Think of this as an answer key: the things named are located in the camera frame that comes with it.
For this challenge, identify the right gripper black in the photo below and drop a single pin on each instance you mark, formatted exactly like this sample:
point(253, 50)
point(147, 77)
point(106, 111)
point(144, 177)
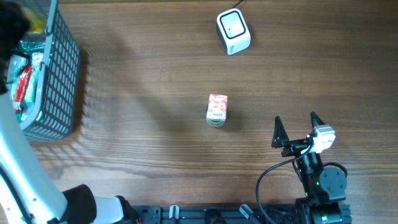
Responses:
point(281, 139)

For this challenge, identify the red sachet stick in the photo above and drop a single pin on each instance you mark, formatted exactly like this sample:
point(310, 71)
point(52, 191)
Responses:
point(21, 87)

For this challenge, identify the green white gloves packet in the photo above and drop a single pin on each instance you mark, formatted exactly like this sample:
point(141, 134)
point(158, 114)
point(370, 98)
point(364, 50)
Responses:
point(19, 60)

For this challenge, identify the green lid jar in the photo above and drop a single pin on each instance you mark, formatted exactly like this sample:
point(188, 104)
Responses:
point(216, 122)

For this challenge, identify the yellow liquid bottle silver cap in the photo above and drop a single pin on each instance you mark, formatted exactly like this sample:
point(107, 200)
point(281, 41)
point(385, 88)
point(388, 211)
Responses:
point(37, 21)

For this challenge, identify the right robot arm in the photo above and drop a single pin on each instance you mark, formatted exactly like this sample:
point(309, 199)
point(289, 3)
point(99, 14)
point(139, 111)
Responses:
point(324, 183)

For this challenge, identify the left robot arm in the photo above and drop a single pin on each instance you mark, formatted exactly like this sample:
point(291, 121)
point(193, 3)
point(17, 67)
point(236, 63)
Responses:
point(27, 193)

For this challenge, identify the white barcode scanner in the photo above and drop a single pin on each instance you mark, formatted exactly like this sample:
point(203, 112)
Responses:
point(233, 31)

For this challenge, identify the grey plastic mesh basket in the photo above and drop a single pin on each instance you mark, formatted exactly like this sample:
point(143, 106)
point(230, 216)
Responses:
point(53, 113)

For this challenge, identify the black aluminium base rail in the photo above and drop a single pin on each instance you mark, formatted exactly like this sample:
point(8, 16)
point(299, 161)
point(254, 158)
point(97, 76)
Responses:
point(217, 214)

